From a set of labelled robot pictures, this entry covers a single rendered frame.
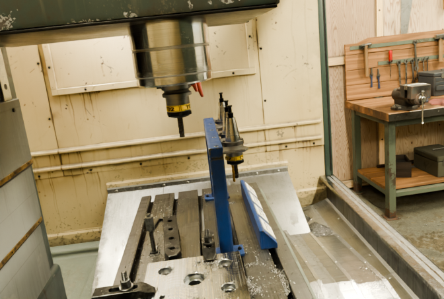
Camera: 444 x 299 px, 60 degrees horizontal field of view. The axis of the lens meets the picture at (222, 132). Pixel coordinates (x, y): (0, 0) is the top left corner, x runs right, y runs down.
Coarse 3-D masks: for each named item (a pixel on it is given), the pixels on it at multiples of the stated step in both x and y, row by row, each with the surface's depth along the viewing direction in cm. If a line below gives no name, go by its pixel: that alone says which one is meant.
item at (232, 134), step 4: (228, 120) 110; (232, 120) 110; (228, 124) 110; (232, 124) 110; (236, 124) 111; (228, 128) 110; (232, 128) 110; (236, 128) 110; (228, 132) 110; (232, 132) 110; (236, 132) 110; (228, 136) 111; (232, 136) 110; (236, 136) 110; (228, 140) 111; (232, 140) 110; (236, 140) 110
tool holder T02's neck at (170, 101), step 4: (184, 96) 80; (188, 96) 81; (168, 100) 80; (172, 100) 79; (176, 100) 79; (180, 100) 79; (184, 100) 80; (188, 100) 81; (168, 104) 80; (172, 104) 80; (176, 104) 80; (180, 104) 80; (168, 112) 81; (172, 112) 80
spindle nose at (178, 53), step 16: (128, 32) 76; (144, 32) 72; (160, 32) 71; (176, 32) 71; (192, 32) 73; (208, 32) 79; (144, 48) 73; (160, 48) 72; (176, 48) 72; (192, 48) 73; (208, 48) 77; (144, 64) 74; (160, 64) 72; (176, 64) 72; (192, 64) 74; (208, 64) 77; (144, 80) 75; (160, 80) 73; (176, 80) 73; (192, 80) 74
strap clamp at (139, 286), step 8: (128, 280) 83; (96, 288) 84; (104, 288) 84; (112, 288) 84; (120, 288) 83; (128, 288) 82; (136, 288) 83; (144, 288) 83; (152, 288) 84; (96, 296) 82; (104, 296) 82; (112, 296) 82; (120, 296) 82; (128, 296) 82; (136, 296) 82; (144, 296) 82
